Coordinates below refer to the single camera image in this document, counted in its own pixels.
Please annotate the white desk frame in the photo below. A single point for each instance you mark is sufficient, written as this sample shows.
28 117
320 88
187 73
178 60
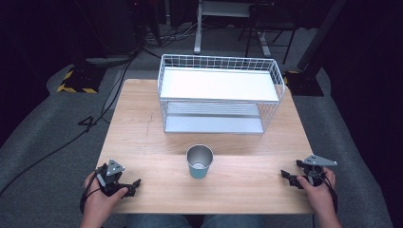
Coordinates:
198 34

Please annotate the person's legs in jeans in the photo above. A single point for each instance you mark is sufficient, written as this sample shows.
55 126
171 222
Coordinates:
158 221

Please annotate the black yellow striped base plate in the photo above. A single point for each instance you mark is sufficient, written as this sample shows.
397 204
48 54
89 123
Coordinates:
80 80
304 84

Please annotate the black metal stand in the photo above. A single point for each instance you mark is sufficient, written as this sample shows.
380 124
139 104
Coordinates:
269 19

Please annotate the dark slanted pole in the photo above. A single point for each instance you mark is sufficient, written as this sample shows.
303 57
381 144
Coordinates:
320 31

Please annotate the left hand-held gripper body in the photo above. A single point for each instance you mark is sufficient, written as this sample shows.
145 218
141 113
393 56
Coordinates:
111 181

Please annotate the person's left hand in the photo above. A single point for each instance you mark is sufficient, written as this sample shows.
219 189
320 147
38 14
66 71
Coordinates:
96 204

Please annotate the person's right hand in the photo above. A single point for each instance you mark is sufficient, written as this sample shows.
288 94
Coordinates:
321 196

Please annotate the teal metal cup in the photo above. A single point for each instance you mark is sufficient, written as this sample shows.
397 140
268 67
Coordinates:
199 172

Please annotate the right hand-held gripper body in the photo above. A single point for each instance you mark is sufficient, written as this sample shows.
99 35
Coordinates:
315 171

